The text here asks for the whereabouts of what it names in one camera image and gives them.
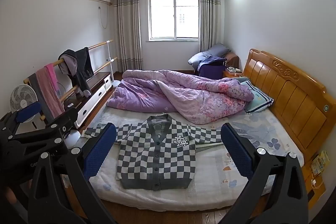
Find yellow packets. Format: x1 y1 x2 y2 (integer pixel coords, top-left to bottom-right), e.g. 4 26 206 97
311 151 330 176

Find dark jacket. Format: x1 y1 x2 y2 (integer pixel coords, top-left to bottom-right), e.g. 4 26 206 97
58 47 94 97

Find purple cloth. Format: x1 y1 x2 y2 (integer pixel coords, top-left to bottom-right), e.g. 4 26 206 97
198 56 227 80

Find blue pillow pile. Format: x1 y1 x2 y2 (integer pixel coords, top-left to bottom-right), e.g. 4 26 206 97
188 43 231 67

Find grey towel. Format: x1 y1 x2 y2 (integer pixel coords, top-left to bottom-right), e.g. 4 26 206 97
28 73 51 119

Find air conditioner cord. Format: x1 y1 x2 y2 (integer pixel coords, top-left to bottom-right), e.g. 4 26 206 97
98 6 109 29

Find wooden nightstand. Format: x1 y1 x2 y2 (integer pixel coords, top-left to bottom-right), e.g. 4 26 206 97
223 67 243 79

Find brown chair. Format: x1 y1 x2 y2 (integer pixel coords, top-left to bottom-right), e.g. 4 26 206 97
225 52 240 70

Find wooden bar rack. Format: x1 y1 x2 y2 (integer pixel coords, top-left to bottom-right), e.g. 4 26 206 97
24 40 119 122

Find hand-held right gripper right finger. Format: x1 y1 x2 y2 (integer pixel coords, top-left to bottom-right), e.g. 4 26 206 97
218 123 309 224

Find window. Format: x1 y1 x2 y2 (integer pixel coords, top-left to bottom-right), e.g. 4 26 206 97
148 0 199 41

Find purple floral quilt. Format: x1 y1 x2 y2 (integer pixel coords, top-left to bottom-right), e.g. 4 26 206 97
106 69 255 125

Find pink towel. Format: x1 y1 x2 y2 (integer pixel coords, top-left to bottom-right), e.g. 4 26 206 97
36 63 65 117

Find white standing fan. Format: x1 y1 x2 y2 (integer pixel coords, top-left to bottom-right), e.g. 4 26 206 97
10 84 46 135

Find grey white checkered cardigan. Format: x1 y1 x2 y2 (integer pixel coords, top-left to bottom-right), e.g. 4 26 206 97
85 114 223 190

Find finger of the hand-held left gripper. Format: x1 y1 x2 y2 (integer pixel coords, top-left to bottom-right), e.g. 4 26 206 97
8 108 79 159
0 102 43 136

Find teal white pillow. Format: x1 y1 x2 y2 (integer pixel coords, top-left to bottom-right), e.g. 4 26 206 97
238 77 274 114

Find wooden headboard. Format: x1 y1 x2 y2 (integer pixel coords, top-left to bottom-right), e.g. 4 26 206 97
243 49 328 156

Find grey striped curtain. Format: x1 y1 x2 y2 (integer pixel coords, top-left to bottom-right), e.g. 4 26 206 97
113 0 143 73
199 0 226 52

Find white round object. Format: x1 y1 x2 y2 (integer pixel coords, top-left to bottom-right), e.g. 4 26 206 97
64 132 82 149

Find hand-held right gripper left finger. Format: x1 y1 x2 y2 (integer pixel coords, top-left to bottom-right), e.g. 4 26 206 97
28 123 118 224

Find white dark-topped cabinet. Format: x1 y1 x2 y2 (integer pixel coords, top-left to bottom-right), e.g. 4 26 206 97
62 72 112 128

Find wooden bedside table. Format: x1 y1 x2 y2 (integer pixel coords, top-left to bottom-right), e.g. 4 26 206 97
302 158 328 211

